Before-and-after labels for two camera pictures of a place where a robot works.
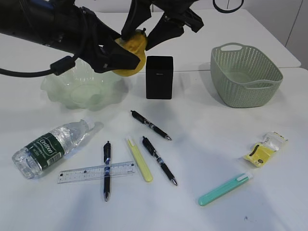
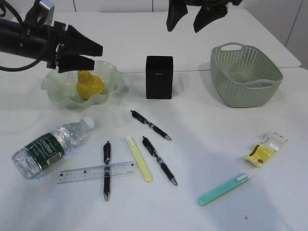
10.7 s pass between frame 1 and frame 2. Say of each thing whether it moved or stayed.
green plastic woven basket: stayed
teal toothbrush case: stayed
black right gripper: moved
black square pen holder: stayed
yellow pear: moved
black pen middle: stayed
